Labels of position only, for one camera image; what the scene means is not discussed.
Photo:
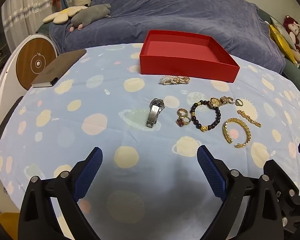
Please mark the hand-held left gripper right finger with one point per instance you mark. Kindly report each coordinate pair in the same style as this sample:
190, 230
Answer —
211, 173

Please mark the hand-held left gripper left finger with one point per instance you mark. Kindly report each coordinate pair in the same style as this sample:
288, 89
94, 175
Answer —
88, 173

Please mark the gold cuff bangle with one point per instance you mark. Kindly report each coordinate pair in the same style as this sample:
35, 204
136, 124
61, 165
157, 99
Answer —
226, 131

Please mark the gold wristwatch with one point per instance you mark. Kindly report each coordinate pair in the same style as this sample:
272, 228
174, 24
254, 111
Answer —
216, 101

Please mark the silver metal wristwatch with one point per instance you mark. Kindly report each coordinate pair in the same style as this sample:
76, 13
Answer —
155, 112

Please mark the red cardboard box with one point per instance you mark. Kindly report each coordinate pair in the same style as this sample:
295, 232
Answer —
187, 55

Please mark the green sofa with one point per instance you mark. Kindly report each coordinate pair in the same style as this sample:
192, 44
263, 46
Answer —
298, 71

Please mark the yellow object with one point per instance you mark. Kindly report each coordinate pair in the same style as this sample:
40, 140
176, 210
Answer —
8, 226

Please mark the brown notebook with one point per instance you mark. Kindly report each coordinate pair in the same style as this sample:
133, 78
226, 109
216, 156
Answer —
57, 67

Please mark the yellow cushion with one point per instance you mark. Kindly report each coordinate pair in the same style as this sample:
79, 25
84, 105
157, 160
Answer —
280, 38

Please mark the white device with wooden disc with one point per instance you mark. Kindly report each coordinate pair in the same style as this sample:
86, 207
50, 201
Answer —
37, 62

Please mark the red monkey plush toy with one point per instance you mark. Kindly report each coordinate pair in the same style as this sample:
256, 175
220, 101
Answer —
291, 27

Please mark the grey cushion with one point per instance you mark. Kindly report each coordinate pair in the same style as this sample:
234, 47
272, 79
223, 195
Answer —
281, 28

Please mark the grey plush toy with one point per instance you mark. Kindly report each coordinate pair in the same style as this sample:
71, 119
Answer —
90, 15

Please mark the cream flower cushion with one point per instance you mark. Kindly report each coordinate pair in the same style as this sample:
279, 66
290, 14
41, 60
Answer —
62, 15

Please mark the blue covered sofa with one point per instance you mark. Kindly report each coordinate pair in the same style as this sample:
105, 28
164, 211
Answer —
177, 10

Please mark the white curtain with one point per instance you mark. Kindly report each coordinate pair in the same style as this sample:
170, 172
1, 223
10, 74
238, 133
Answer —
25, 12

